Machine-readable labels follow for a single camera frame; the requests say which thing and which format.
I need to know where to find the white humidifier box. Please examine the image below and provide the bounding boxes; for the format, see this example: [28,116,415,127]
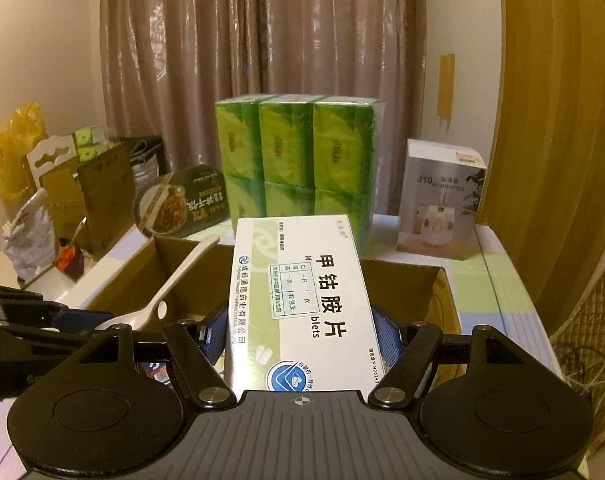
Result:
[395,138,488,261]

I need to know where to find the white plastic spoon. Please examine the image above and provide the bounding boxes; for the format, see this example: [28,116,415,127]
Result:
[104,233,222,334]

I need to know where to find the thin white stick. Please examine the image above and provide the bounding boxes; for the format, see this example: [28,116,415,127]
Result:
[69,216,89,249]

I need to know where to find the blue toothpaste box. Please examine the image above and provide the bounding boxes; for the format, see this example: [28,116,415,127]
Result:
[136,359,176,397]

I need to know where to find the black bag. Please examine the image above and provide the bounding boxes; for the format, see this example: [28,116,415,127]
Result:
[119,134,166,162]

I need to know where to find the white medicine box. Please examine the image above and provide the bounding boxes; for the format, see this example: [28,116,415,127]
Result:
[224,216,383,394]

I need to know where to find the yellow plastic bag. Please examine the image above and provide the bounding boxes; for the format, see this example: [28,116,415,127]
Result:
[0,101,50,204]

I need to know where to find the small green tissue packs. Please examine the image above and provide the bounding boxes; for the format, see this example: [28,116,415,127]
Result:
[73,127,114,159]

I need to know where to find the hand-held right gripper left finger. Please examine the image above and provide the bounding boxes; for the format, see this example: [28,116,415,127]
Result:
[77,308,239,409]

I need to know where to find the bundle of green tissue packs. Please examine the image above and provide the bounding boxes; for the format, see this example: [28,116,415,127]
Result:
[214,93,386,257]

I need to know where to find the plain brown carton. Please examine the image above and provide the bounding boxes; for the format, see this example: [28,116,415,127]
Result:
[41,169,84,242]

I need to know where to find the yellow wall strip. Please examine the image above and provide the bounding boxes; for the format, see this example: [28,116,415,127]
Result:
[434,53,456,127]

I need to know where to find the small red container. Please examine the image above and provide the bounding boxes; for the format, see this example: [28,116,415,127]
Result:
[56,242,86,282]

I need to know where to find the brown cardboard box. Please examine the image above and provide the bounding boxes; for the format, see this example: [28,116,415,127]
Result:
[75,234,469,397]

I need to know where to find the silver metal pot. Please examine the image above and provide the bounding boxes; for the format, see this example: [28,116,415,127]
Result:
[131,157,164,197]

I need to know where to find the white hang tab carton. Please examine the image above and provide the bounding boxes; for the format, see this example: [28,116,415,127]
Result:
[26,134,78,187]

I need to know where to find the brown pleated curtain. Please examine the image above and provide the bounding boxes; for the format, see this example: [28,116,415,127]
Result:
[99,0,429,211]

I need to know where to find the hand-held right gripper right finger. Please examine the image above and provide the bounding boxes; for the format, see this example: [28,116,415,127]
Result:
[367,306,531,408]

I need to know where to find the dark green noodle bowl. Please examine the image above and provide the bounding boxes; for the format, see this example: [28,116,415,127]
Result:
[132,164,228,240]

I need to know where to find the golden striped curtain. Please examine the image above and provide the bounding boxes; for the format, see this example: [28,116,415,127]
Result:
[475,0,605,311]

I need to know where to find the crumpled silver foil packet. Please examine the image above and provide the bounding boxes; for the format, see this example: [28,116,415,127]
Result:
[1,189,59,284]

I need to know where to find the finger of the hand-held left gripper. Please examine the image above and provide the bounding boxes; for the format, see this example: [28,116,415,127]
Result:
[0,321,92,402]
[0,281,109,331]

